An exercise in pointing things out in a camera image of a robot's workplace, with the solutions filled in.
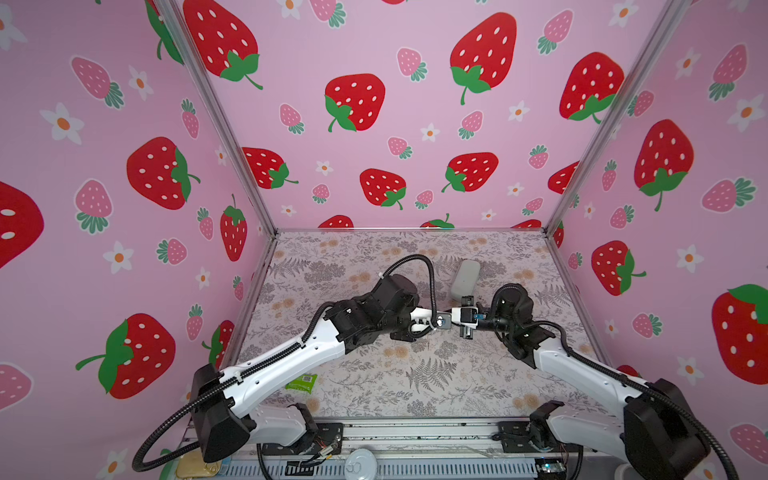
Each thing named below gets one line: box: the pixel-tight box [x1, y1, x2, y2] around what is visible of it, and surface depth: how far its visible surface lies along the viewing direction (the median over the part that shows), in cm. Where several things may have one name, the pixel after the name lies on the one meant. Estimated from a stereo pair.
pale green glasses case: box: [451, 260, 481, 299], surface depth 106 cm
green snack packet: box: [285, 374, 318, 394], surface depth 84 cm
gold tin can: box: [176, 449, 220, 478], surface depth 68 cm
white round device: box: [344, 448, 377, 480], surface depth 67 cm
